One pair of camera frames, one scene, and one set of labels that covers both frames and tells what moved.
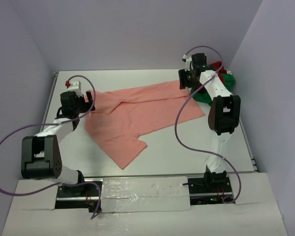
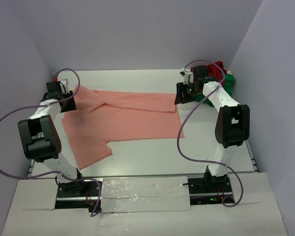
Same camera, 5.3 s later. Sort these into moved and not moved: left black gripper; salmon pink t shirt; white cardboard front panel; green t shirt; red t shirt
Moved: left black gripper; salmon pink t shirt
Not moved: red t shirt; white cardboard front panel; green t shirt
